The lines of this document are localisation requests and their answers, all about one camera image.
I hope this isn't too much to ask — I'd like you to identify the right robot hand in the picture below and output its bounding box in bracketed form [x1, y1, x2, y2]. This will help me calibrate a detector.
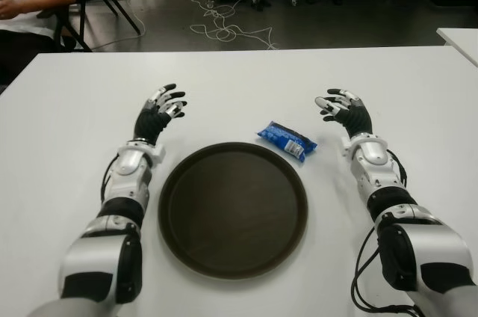
[315, 87, 374, 139]

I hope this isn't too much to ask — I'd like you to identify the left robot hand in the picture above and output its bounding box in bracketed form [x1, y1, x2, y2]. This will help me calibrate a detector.
[133, 83, 187, 145]

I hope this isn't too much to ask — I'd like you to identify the blue Oreo packet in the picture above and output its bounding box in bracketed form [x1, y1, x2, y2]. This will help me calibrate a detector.
[255, 120, 319, 163]

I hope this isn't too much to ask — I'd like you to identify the round dark brown tray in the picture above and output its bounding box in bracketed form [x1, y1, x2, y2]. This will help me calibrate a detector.
[158, 141, 309, 277]

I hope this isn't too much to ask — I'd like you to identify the white side table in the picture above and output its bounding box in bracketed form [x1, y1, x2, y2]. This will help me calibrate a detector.
[435, 27, 478, 71]

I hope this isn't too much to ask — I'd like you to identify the seated person white shirt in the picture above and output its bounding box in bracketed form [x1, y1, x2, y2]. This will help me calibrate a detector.
[0, 0, 78, 86]

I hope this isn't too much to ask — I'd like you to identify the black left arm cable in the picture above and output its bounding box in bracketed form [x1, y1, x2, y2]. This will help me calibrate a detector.
[99, 156, 120, 206]

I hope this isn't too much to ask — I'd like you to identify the white floor cable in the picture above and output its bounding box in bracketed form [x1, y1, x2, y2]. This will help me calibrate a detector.
[186, 0, 280, 51]

